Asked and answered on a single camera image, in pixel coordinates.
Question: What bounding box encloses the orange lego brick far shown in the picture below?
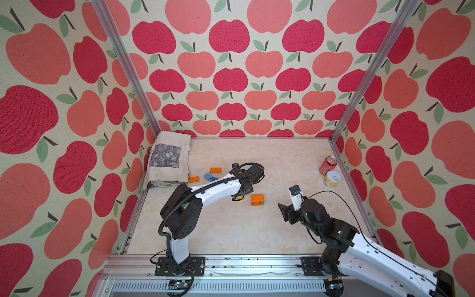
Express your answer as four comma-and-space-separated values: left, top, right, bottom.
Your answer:
210, 167, 222, 173

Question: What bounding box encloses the left frame post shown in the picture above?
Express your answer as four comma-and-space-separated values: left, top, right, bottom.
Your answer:
92, 0, 161, 136

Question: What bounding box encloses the light blue lego brick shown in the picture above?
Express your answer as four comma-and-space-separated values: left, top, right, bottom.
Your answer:
204, 173, 213, 181

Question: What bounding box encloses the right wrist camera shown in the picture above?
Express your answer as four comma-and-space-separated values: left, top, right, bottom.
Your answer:
289, 185, 303, 212

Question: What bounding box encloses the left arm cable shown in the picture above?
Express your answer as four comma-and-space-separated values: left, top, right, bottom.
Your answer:
158, 162, 266, 261

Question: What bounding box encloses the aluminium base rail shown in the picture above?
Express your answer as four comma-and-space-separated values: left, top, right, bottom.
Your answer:
92, 254, 413, 297

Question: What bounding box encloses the red soda can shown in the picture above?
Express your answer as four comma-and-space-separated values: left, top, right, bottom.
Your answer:
319, 156, 338, 176

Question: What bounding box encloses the yellow tin can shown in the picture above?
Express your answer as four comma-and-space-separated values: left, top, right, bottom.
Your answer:
324, 170, 341, 188

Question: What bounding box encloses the frame post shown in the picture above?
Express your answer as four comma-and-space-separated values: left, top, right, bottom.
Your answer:
329, 0, 422, 145
92, 0, 161, 136

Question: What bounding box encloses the folded beige towel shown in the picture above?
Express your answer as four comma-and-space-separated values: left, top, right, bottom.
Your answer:
143, 131, 191, 189

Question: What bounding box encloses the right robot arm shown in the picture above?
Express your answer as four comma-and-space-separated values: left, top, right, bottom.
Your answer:
278, 199, 455, 297

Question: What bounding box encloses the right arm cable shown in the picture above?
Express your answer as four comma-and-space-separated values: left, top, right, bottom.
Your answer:
306, 190, 442, 297

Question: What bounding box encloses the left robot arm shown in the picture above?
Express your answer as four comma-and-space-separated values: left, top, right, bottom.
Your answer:
155, 162, 265, 276

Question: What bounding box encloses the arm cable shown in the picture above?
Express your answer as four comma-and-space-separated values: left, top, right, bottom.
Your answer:
306, 190, 442, 297
158, 162, 266, 261

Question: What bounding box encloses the right frame post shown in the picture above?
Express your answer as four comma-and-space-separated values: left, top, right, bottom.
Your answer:
329, 0, 422, 145

